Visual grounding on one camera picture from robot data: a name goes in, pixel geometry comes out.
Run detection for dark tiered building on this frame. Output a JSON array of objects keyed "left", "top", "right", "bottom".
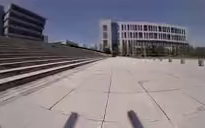
[{"left": 0, "top": 1, "right": 49, "bottom": 43}]

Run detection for row of trees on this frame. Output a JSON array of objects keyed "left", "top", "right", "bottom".
[{"left": 103, "top": 43, "right": 205, "bottom": 58}]

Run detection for low distant building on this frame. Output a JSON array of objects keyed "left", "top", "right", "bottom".
[{"left": 49, "top": 39, "right": 80, "bottom": 48}]

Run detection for row of concrete bollards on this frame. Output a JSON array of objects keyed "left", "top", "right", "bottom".
[{"left": 151, "top": 56, "right": 205, "bottom": 67}]

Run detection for pale concrete slab plaza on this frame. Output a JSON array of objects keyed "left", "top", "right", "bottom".
[{"left": 0, "top": 55, "right": 205, "bottom": 128}]

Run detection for wide concrete steps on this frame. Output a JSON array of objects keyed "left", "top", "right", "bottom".
[{"left": 0, "top": 34, "right": 111, "bottom": 96}]

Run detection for white curved building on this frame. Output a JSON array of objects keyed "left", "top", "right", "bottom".
[{"left": 98, "top": 18, "right": 190, "bottom": 56}]

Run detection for robot's own part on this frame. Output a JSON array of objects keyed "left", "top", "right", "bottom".
[
  {"left": 127, "top": 110, "right": 145, "bottom": 128},
  {"left": 63, "top": 111, "right": 80, "bottom": 128}
]

